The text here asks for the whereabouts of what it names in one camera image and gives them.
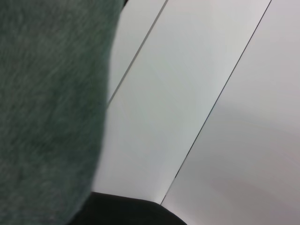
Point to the grey and yellow towel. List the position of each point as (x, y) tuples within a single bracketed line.
[(47, 105)]

